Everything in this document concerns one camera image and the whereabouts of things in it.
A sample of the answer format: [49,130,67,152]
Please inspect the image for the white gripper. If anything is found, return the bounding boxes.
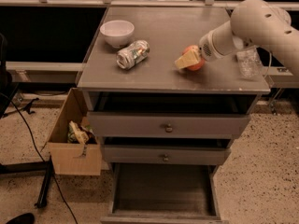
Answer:
[175,29,235,69]

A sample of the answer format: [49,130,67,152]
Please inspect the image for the red apple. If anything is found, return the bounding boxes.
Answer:
[182,45,205,71]

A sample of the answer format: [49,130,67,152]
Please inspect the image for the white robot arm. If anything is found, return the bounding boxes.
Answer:
[175,0,299,77]

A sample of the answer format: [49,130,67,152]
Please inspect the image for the grey drawer cabinet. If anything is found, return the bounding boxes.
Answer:
[76,6,271,224]

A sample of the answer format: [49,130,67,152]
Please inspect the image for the grey top drawer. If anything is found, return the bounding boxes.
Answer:
[88,92,249,139]

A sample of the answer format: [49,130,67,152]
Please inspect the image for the grey drawer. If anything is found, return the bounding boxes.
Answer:
[88,92,249,139]
[101,163,229,224]
[102,137,231,165]

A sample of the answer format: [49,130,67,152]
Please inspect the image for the grey middle drawer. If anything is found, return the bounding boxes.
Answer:
[102,137,231,165]

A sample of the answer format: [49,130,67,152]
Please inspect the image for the grey bottom drawer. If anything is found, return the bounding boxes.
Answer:
[101,163,229,224]

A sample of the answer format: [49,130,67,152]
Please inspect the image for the crushed aluminium can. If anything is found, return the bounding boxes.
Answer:
[116,40,150,70]

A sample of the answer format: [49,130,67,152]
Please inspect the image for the clear plastic water bottle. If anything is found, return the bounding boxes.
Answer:
[236,47,263,78]

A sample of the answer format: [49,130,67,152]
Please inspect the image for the white ceramic bowl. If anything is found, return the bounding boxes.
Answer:
[100,20,135,48]

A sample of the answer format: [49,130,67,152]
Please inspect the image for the crumpled snack bags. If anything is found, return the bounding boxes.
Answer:
[67,121,96,144]

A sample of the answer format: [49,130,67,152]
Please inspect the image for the cardboard box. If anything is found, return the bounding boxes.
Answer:
[47,89,102,175]

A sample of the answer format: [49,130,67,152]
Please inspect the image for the black stand base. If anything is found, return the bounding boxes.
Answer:
[0,160,53,209]

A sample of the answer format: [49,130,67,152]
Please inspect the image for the black shoe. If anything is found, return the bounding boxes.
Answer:
[6,213,35,224]

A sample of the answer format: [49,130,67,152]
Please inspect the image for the black floor cable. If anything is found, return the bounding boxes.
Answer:
[0,91,78,224]

